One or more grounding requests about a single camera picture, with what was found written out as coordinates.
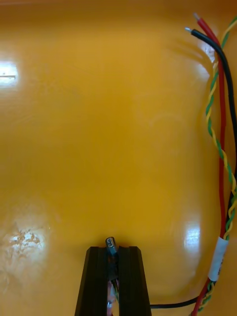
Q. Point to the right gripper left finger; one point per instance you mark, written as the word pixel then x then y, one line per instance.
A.
pixel 95 284

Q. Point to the yellow-orange plastic bin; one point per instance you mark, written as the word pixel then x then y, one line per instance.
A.
pixel 98 123

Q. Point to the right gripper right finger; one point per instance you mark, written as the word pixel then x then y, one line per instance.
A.
pixel 132 284

